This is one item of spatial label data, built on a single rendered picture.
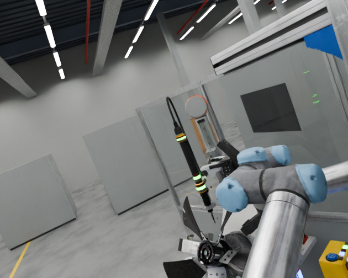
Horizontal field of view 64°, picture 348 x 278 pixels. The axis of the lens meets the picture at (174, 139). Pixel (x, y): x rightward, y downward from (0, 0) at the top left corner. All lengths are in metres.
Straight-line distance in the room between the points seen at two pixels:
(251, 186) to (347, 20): 0.36
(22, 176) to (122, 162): 2.87
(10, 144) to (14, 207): 5.48
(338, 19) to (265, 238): 0.33
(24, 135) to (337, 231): 12.60
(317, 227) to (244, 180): 1.45
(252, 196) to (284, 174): 0.09
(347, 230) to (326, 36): 1.58
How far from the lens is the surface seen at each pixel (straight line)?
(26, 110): 13.52
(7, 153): 13.61
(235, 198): 0.62
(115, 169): 6.69
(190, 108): 1.93
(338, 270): 1.49
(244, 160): 0.71
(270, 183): 0.60
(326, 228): 2.02
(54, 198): 8.35
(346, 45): 0.41
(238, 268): 1.39
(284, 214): 0.53
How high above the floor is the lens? 1.96
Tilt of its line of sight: 7 degrees down
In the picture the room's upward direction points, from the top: 22 degrees counter-clockwise
